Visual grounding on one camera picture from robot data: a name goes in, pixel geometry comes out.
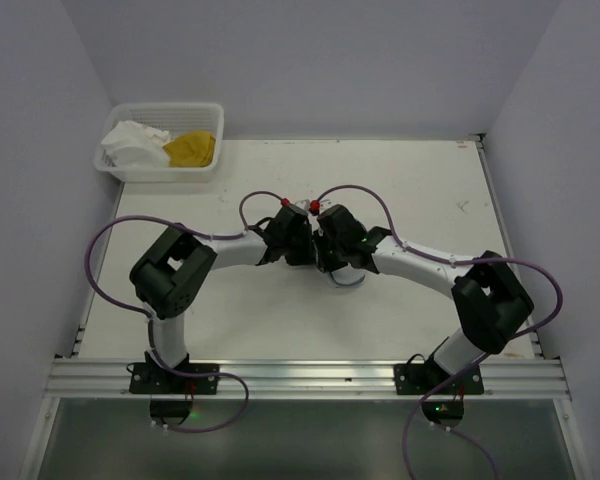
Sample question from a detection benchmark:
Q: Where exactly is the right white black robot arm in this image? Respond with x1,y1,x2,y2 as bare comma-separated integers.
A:
314,204,534,391

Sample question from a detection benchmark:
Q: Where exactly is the aluminium mounting rail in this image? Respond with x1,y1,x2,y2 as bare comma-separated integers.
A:
44,358,570,401

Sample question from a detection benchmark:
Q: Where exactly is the white bra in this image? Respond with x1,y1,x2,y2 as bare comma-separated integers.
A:
100,120,172,168

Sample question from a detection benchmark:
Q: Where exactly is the yellow bra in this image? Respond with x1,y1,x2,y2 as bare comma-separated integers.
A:
163,130,216,168

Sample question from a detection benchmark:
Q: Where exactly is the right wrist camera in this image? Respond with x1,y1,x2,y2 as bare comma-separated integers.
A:
309,199,331,215

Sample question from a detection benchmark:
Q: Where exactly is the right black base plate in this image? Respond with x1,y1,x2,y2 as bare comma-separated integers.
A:
393,354,485,396

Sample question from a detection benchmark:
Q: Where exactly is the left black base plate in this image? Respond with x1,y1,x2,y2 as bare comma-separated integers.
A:
128,362,218,395

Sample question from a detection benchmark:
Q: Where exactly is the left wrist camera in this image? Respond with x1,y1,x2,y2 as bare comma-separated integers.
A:
280,197,310,212

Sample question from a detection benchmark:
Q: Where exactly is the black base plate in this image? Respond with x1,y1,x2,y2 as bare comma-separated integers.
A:
128,362,218,395
393,354,485,396

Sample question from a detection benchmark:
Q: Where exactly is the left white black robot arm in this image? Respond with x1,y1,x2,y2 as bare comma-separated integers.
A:
130,204,315,371

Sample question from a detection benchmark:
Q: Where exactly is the white plastic mesh basket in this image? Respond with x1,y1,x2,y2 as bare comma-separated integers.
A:
93,102,224,183

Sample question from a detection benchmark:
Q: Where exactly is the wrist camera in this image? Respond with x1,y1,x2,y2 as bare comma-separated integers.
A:
280,197,310,212
309,199,331,215

